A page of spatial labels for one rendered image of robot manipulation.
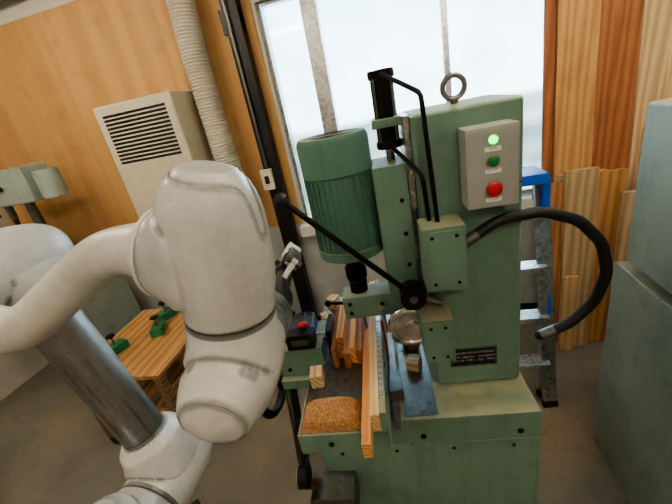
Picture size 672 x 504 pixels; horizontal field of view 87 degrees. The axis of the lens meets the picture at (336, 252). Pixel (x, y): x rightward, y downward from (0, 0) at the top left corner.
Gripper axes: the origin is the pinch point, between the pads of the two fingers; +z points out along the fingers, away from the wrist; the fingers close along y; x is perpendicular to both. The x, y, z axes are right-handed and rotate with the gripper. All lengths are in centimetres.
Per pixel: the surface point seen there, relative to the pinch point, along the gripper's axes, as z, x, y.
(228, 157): 149, 52, -46
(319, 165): 15.1, 5.6, 14.9
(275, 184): 156, 20, -44
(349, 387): 3.6, -33.2, -24.1
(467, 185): 6.5, -20.4, 31.6
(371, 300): 19.7, -27.5, -7.8
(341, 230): 15.1, -7.7, 5.4
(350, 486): -4, -51, -46
